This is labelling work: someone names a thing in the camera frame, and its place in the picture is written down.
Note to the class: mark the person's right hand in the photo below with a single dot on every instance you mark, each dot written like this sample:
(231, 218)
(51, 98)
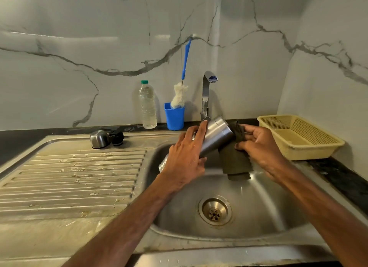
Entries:
(266, 151)

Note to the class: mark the person's left hand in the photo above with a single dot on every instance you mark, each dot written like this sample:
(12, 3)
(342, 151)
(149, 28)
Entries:
(182, 159)

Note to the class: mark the person's right thumb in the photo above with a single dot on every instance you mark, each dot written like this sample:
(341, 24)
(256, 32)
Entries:
(244, 145)

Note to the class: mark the person's left thumb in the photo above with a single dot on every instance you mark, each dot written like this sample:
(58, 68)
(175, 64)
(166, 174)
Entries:
(202, 161)

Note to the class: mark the person's left middle finger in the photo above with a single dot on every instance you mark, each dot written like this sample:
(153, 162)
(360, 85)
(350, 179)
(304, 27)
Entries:
(190, 131)

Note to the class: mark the person's right middle finger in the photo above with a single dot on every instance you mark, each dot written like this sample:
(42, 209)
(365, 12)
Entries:
(249, 136)

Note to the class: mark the dark green cleaning cloth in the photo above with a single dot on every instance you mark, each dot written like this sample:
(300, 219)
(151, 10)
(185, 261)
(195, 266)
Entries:
(234, 163)

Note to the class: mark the stainless steel flask bottle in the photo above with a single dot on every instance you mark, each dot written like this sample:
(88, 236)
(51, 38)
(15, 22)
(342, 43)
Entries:
(218, 131)

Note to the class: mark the person's left forearm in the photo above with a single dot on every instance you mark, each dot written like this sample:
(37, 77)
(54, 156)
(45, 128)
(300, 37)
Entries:
(129, 220)

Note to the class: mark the person's right forearm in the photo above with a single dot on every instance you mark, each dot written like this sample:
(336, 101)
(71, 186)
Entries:
(322, 209)

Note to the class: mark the blue plastic cup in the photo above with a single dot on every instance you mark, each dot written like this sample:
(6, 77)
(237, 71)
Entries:
(174, 118)

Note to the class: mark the chrome sink faucet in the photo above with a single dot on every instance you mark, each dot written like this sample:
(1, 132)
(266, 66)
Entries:
(205, 94)

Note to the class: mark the clear plastic water bottle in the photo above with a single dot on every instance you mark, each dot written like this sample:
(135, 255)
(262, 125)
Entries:
(147, 108)

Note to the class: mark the yellow plastic basket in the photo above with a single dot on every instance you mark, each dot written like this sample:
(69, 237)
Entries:
(299, 137)

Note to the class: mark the metal sink drain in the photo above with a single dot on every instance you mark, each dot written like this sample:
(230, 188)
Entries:
(214, 210)

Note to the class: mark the black flask stopper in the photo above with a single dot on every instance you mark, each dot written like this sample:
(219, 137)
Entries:
(116, 137)

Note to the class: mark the stainless steel flask cap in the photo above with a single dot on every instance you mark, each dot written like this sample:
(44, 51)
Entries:
(99, 139)

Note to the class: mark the stainless steel sink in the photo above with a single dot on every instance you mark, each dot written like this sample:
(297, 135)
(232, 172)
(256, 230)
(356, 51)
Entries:
(72, 174)

